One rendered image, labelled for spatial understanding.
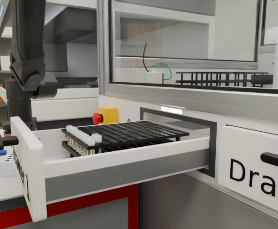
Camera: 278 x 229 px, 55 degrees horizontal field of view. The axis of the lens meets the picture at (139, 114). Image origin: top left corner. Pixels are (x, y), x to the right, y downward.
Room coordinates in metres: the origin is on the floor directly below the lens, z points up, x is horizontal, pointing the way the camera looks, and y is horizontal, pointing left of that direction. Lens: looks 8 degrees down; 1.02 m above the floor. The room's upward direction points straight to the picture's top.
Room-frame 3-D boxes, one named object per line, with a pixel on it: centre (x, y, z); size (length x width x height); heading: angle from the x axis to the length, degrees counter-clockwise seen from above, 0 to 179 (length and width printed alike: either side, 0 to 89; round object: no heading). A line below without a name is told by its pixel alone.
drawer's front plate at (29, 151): (0.46, 0.21, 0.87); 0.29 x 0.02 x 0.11; 30
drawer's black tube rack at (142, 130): (0.56, 0.03, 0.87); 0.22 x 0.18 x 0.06; 120
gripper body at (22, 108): (0.68, 0.31, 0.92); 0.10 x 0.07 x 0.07; 13
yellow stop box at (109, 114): (0.90, 0.11, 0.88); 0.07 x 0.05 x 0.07; 30
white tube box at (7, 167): (0.71, 0.31, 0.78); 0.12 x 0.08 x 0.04; 103
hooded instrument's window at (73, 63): (2.28, 0.50, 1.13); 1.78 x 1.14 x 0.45; 30
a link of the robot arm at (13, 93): (0.68, 0.30, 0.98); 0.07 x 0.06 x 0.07; 143
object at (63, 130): (0.51, 0.12, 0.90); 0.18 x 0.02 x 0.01; 30
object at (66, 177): (0.57, 0.03, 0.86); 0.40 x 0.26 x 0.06; 120
